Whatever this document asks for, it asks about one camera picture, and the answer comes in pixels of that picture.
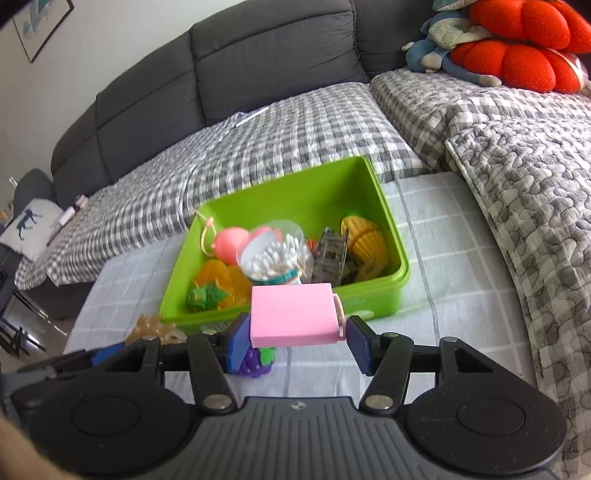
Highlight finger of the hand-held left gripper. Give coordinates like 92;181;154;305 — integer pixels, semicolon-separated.
18;344;127;378

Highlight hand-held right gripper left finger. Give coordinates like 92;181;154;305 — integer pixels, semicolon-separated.
99;314;252;414

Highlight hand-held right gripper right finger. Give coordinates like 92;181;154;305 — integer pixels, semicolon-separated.
346;315;497;414

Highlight green toy frog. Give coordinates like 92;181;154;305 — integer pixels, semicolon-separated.
187;282;230;314

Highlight pink rectangular block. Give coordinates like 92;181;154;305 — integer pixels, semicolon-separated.
249;283;346;349

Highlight orange toy fruit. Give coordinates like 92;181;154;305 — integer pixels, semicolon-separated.
194;259;253;310

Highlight clear cotton swab jar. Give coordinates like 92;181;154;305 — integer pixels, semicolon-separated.
236;220;315;287

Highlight dark transparent plastic toy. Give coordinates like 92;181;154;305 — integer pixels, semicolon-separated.
311;227;350;285

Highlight pink pig toy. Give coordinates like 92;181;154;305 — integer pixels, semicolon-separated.
210;227;260;267

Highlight yellow toy corn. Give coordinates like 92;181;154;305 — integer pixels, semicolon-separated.
341;215;389;267

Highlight pink silicone strap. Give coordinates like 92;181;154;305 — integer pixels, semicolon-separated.
194;210;219;256

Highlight green plastic box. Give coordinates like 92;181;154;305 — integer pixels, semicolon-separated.
159;156;411;335

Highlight purple toy grapes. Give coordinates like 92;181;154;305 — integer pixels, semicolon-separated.
226;344;278;378

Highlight brown rubber hand toy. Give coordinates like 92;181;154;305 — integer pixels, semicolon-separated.
126;313;188;345

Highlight light grey grid sheet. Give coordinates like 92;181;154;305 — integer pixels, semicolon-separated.
62;172;539;403

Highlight white cushion blue print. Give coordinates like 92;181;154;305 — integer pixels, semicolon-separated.
0;198;65;258

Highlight grey pebble pattern quilt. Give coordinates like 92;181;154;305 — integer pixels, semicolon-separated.
444;115;591;480

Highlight dark grey sofa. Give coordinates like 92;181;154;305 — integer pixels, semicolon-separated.
50;0;444;186

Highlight blue plush monkey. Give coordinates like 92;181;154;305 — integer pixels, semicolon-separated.
401;11;502;88

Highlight red flower cushion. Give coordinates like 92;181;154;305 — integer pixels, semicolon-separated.
450;39;591;94
468;0;591;52

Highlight framed wall picture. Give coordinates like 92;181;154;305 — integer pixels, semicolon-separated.
13;0;75;64

